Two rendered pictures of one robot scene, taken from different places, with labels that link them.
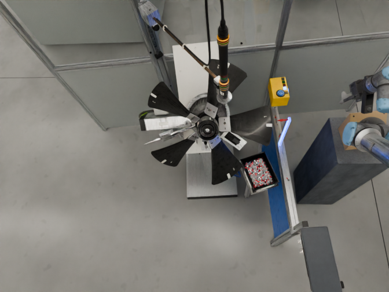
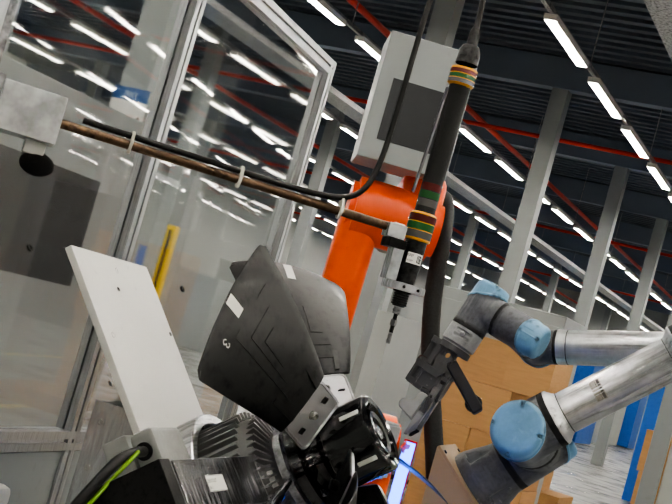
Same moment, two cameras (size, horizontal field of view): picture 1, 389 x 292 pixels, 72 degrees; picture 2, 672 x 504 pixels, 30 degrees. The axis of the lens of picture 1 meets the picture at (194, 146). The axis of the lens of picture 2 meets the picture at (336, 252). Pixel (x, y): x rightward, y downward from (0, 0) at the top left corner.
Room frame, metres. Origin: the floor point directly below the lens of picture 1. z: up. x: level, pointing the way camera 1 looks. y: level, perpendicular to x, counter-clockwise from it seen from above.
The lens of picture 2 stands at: (0.61, 1.78, 1.36)
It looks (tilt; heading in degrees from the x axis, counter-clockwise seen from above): 3 degrees up; 276
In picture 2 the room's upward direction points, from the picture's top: 16 degrees clockwise
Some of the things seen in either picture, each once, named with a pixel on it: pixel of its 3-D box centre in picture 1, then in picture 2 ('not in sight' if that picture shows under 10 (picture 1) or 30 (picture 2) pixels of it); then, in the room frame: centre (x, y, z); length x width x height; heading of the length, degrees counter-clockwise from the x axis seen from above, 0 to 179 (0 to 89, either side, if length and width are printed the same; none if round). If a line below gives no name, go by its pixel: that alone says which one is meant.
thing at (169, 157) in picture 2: (183, 46); (235, 178); (0.99, -0.07, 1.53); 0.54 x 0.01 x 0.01; 23
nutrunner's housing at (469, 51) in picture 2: (223, 68); (437, 166); (0.71, -0.19, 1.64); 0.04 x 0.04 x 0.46
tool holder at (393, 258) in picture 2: (222, 90); (405, 259); (0.72, -0.19, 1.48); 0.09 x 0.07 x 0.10; 23
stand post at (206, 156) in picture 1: (208, 158); not in sight; (0.84, -0.08, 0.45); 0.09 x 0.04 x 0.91; 78
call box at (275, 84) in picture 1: (278, 92); not in sight; (0.93, -0.61, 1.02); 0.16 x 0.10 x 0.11; 168
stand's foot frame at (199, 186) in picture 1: (210, 165); not in sight; (0.94, -0.10, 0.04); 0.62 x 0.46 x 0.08; 168
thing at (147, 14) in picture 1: (149, 13); (24, 112); (1.29, 0.05, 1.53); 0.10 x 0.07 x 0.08; 23
